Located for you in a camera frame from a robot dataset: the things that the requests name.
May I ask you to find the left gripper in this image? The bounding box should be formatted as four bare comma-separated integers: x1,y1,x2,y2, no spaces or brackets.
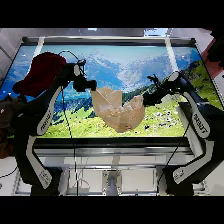
72,75,98,94

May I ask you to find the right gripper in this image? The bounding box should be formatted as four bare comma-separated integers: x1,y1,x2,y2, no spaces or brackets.
142,87,168,108

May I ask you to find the beige shirt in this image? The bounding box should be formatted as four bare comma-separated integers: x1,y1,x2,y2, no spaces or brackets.
90,86,146,134

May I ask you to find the red garment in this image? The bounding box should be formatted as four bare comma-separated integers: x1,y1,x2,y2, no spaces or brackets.
12,51,68,98

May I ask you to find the brown garment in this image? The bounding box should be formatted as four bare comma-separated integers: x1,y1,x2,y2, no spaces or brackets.
0,94,28,160

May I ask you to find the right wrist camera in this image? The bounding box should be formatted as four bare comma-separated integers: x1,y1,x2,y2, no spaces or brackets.
146,73,161,88

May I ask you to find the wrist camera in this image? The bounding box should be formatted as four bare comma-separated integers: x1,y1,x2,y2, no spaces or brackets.
146,73,161,88
77,58,88,70

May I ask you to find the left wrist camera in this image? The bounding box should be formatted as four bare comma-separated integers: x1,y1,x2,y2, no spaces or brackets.
77,58,88,70

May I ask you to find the black cable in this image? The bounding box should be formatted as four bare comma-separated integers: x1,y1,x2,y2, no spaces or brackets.
57,49,84,197
156,114,194,188

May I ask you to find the silver frame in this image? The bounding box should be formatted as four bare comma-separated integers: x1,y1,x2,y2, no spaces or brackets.
12,145,214,197

